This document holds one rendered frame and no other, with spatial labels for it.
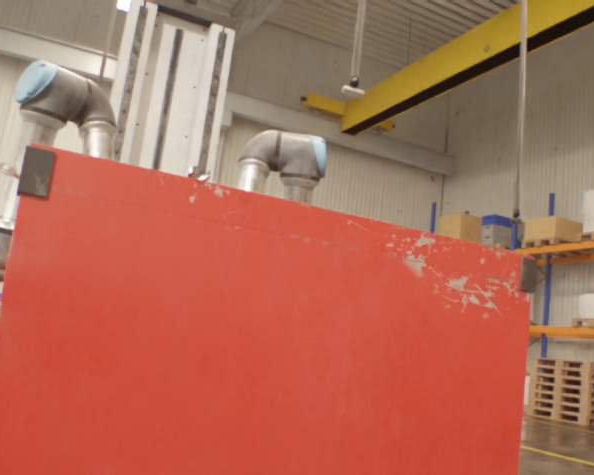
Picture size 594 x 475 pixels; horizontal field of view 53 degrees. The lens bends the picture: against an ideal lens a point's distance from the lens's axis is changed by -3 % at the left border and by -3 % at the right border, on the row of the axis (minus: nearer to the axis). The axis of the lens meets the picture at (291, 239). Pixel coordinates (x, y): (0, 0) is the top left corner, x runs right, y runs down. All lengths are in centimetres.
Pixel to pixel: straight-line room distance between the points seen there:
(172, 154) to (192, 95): 21
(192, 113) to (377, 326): 131
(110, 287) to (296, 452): 29
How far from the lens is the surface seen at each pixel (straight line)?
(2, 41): 1356
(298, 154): 171
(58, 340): 68
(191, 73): 203
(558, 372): 1123
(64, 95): 157
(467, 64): 1163
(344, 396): 79
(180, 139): 195
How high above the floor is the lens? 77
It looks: 10 degrees up
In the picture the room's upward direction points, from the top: 7 degrees clockwise
